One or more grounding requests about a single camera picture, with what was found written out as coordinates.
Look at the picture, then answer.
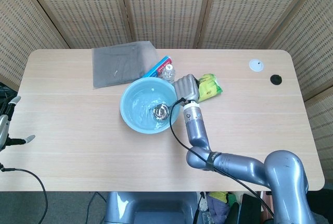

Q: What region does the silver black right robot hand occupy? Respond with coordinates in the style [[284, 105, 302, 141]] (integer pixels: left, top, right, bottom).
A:
[[173, 74, 201, 102]]

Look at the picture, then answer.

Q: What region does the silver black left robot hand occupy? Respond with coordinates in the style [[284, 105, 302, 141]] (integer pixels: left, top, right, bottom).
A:
[[0, 96, 36, 152]]

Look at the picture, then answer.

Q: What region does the metal spoon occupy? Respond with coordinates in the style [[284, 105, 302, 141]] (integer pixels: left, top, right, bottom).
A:
[[152, 101, 180, 121]]

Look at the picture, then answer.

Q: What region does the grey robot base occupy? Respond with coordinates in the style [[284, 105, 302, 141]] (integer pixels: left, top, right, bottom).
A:
[[104, 191, 201, 224]]

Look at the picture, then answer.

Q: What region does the clear plastic bottle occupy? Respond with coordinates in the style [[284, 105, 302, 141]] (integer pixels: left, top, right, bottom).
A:
[[160, 64, 177, 84]]

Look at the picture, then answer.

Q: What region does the green yellow snack packet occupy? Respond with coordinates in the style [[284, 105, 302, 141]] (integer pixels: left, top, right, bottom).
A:
[[195, 73, 224, 103]]

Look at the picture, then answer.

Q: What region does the blue red flat box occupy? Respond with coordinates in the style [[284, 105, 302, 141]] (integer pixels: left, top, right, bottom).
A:
[[142, 55, 173, 78]]

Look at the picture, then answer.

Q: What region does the light blue plastic bowl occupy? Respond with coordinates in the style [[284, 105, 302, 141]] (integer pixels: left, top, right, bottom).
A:
[[120, 77, 181, 134]]

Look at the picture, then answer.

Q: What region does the white round table cap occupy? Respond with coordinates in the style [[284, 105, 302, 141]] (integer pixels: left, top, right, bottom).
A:
[[248, 59, 264, 72]]

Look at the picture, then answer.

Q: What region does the grey folded cloth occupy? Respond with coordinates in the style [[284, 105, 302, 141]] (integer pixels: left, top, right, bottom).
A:
[[91, 41, 160, 89]]

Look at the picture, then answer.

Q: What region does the woven bamboo folding screen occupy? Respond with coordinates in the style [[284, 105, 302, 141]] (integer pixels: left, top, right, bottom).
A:
[[0, 0, 333, 191]]

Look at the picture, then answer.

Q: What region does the yellow green bag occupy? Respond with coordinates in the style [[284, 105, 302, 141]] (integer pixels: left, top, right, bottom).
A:
[[209, 191, 229, 202]]

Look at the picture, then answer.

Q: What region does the purple cloth bundle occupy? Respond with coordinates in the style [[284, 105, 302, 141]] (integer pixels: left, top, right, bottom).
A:
[[207, 195, 230, 221]]

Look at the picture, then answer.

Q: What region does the black flat object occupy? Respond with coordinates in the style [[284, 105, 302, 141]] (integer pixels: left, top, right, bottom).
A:
[[239, 193, 262, 224]]

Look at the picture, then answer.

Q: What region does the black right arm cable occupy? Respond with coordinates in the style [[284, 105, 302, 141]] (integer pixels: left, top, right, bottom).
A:
[[169, 97, 275, 218]]

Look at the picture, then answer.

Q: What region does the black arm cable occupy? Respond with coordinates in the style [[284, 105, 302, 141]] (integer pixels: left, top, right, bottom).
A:
[[169, 97, 275, 218], [0, 164, 49, 224]]

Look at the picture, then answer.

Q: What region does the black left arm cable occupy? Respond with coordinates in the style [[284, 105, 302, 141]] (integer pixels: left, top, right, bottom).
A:
[[0, 164, 49, 224]]

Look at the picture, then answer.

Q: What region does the thin black floor cable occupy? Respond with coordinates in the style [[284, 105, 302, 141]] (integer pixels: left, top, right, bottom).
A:
[[87, 192, 108, 224]]

